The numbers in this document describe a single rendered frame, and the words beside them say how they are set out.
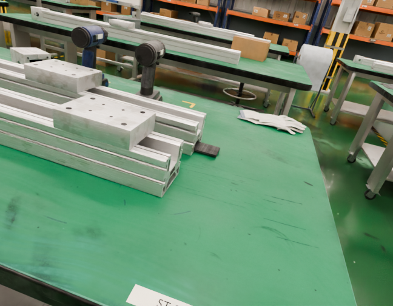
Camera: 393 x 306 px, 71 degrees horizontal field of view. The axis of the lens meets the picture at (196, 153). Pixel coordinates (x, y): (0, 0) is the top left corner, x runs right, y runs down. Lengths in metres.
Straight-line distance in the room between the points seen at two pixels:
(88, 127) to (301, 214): 0.45
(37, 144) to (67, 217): 0.20
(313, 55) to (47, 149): 3.75
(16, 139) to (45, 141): 0.07
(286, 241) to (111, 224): 0.30
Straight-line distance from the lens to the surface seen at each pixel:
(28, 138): 0.68
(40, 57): 1.14
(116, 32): 2.37
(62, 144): 0.60
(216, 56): 2.13
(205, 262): 0.45
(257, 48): 2.53
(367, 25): 10.32
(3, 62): 1.05
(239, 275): 0.45
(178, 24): 4.10
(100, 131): 0.53
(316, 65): 4.11
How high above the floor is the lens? 1.11
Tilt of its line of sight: 28 degrees down
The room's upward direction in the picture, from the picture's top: 11 degrees clockwise
